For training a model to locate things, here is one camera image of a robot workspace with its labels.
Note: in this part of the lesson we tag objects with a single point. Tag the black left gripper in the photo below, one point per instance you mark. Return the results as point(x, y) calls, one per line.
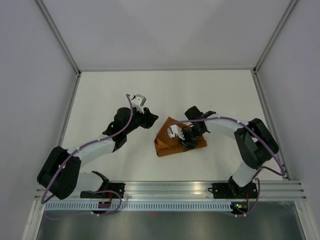
point(148, 118)

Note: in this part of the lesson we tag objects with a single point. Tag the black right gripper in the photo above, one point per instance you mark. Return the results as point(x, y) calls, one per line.
point(188, 145)

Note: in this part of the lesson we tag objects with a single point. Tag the brown cloth napkin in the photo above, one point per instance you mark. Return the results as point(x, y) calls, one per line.
point(165, 146)

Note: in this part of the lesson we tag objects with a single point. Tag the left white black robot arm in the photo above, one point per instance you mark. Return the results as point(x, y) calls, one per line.
point(60, 172)

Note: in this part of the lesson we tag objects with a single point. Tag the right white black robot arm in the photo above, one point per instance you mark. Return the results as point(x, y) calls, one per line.
point(255, 143)

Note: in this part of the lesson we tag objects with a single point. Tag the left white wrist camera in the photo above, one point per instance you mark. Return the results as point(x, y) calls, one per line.
point(138, 102)

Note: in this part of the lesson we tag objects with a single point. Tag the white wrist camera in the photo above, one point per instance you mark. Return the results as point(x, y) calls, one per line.
point(174, 131)
point(138, 102)

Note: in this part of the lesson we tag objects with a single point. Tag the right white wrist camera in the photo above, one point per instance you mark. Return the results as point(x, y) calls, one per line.
point(174, 131)

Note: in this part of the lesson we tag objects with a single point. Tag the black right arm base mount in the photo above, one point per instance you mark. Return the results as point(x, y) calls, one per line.
point(221, 190)

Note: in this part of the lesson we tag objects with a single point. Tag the aluminium front frame rail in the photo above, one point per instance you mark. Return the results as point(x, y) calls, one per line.
point(270, 190)

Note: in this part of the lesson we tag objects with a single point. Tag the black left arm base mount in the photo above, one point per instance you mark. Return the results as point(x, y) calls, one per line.
point(106, 191)

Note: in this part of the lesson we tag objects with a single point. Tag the left aluminium side rail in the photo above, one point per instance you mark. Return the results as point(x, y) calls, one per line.
point(69, 106)

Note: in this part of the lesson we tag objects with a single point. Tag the aluminium side rail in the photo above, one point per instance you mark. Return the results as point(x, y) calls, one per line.
point(69, 106)
point(269, 119)

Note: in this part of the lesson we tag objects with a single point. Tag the right aluminium side rail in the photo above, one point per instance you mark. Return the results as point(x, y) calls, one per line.
point(269, 119)

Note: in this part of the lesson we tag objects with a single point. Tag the white slotted cable duct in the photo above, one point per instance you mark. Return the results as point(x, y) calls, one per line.
point(157, 206)

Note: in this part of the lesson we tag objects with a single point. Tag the left aluminium corner post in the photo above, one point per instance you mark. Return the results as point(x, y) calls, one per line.
point(57, 35)

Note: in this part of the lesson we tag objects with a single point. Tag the aluminium corner post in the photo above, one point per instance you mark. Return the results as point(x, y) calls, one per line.
point(57, 35)
point(275, 34)

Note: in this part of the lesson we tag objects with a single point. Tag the right aluminium corner post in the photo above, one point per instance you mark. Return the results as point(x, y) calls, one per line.
point(275, 34)

